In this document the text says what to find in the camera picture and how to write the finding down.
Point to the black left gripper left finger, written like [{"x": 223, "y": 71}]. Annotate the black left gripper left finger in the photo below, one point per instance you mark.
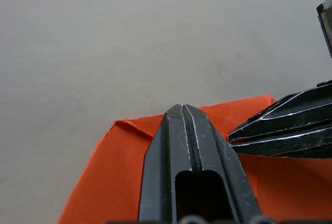
[{"x": 158, "y": 172}]

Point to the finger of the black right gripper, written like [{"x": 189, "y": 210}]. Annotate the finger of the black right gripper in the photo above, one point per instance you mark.
[
  {"x": 293, "y": 143},
  {"x": 290, "y": 115}
]

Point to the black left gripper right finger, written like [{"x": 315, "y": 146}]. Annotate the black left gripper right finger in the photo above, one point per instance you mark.
[{"x": 220, "y": 156}]

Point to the orange paper sheet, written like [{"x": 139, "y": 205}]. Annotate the orange paper sheet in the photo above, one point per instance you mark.
[{"x": 114, "y": 172}]

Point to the black and grey block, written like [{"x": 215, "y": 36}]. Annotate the black and grey block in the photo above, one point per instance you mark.
[{"x": 326, "y": 24}]

